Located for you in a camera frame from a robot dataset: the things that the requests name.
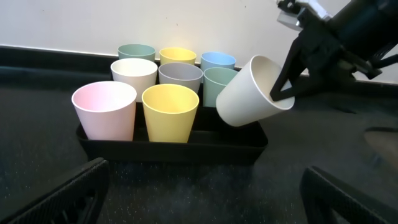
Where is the white cup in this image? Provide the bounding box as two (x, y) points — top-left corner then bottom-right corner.
(215, 55), (295, 128)
(110, 58), (159, 103)

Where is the black tray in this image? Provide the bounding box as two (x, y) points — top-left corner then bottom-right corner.
(75, 70), (269, 166)

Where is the blue cup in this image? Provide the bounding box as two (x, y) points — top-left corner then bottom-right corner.
(200, 51), (237, 72)

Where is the pink cup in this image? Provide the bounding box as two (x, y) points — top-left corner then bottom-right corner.
(71, 80), (137, 141)

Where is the yellow cup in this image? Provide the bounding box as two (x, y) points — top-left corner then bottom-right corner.
(141, 83), (200, 144)
(159, 47), (197, 66)

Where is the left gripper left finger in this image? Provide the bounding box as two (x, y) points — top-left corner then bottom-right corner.
(0, 157), (110, 224)

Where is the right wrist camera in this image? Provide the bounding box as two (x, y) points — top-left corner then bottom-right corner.
(276, 0), (332, 32)

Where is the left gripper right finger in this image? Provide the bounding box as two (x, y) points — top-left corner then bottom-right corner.
(300, 166), (398, 224)

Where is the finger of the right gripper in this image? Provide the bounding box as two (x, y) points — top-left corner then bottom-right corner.
(270, 86), (314, 101)
(269, 37), (308, 101)

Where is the green cup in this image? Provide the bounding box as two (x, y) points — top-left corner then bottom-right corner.
(117, 43), (156, 62)
(202, 67), (239, 108)

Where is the grey cup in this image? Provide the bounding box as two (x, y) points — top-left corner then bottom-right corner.
(157, 62), (204, 94)

